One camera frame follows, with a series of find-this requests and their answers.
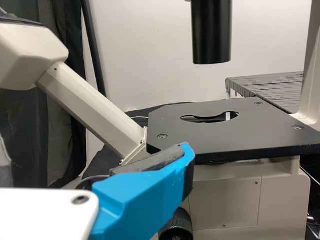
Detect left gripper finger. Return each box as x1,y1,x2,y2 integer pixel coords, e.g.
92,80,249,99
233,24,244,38
88,141,196,240

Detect cream microscope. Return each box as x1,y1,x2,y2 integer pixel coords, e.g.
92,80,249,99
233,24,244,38
0,0,320,240

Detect black platform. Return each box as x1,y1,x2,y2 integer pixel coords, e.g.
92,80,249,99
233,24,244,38
224,70,305,115

